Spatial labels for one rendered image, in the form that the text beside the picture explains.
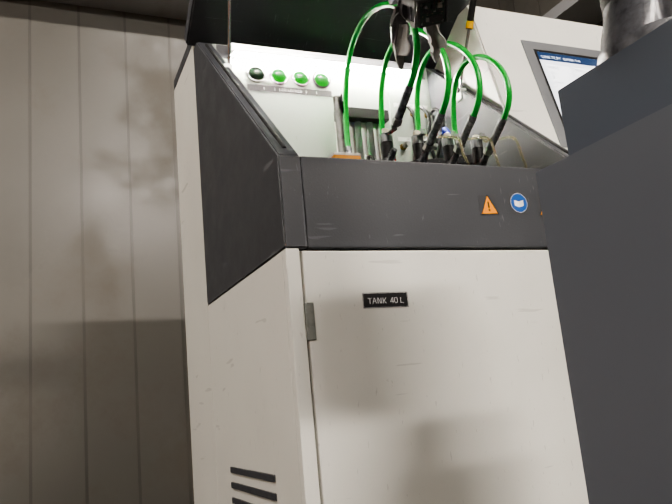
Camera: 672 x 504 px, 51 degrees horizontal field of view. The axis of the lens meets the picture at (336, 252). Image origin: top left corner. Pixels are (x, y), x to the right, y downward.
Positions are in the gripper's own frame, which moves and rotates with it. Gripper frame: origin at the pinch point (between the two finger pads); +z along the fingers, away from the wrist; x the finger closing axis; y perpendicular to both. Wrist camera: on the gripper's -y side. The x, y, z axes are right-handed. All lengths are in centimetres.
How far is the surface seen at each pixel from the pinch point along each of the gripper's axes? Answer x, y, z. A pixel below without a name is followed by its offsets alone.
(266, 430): -51, 43, 44
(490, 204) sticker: -0.6, 31.0, 19.0
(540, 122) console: 38.0, -9.5, 26.2
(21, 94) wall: -97, -186, 45
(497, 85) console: 30.7, -18.3, 17.6
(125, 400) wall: -89, -99, 149
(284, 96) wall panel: -19.4, -39.3, 16.1
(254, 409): -52, 35, 46
